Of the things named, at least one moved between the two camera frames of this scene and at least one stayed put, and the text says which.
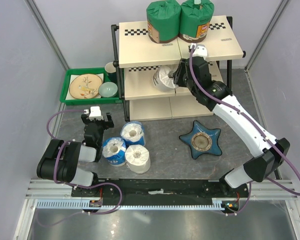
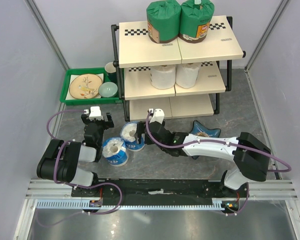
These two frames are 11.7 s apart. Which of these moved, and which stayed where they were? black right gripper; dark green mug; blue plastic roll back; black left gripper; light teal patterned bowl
Moved: black right gripper
Stayed: light teal patterned bowl; dark green mug; black left gripper; blue plastic roll back
